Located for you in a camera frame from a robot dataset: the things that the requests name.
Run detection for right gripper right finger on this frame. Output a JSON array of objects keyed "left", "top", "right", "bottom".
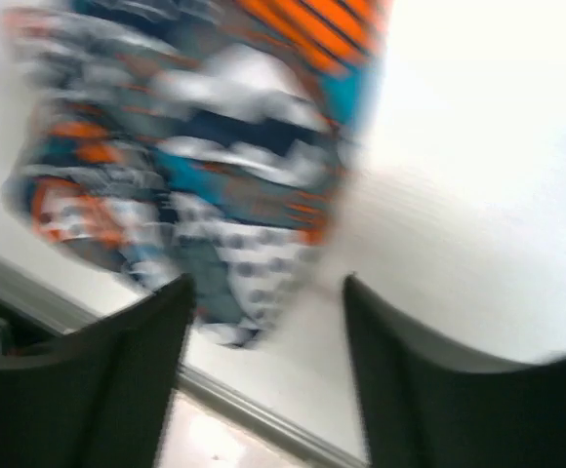
[{"left": 343, "top": 276, "right": 566, "bottom": 468}]

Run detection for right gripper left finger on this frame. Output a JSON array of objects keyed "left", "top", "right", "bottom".
[{"left": 0, "top": 275, "right": 195, "bottom": 467}]

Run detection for colourful patterned shorts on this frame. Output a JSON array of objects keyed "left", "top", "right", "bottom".
[{"left": 1, "top": 1, "right": 392, "bottom": 348}]

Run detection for aluminium frame rail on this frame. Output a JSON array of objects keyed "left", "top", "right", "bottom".
[{"left": 0, "top": 241, "right": 367, "bottom": 468}]

